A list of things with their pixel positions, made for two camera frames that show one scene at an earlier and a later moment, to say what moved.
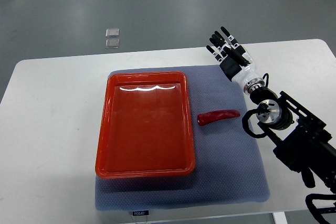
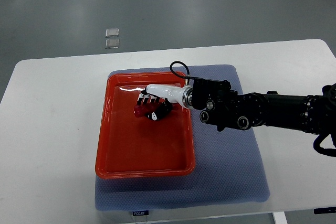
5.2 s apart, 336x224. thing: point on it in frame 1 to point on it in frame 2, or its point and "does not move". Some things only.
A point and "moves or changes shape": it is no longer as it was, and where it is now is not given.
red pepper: x=205 y=118 moves or changes shape
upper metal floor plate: x=112 y=32 does not move
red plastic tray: x=145 y=127 does not move
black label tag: x=140 y=213 does not move
